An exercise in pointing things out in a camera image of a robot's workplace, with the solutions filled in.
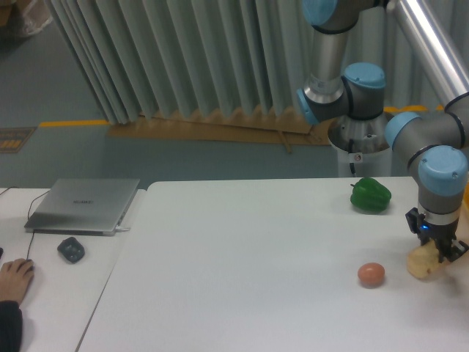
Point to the black small controller device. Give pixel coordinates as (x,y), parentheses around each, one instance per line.
(71,250)

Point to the black computer mouse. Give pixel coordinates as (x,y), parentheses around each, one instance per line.
(28,270)

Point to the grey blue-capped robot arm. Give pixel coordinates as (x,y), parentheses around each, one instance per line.
(432,147)

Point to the black-sleeved forearm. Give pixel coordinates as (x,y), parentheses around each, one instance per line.
(11,326)

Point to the green bell pepper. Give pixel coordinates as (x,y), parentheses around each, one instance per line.
(370,195)

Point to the yellow basket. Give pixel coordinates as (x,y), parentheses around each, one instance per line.
(465,200)

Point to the grey-green pleated curtain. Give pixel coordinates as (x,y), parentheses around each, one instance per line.
(232,62)

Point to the silver laptop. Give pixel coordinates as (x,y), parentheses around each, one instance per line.
(83,206)

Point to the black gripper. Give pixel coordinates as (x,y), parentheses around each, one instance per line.
(444,235)

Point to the brown cardboard sheet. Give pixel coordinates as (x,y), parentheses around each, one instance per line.
(287,129)

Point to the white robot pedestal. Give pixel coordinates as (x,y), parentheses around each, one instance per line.
(361,147)

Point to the brown egg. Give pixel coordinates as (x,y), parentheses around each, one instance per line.
(371,274)

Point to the person's hand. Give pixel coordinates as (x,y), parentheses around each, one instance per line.
(13,286)

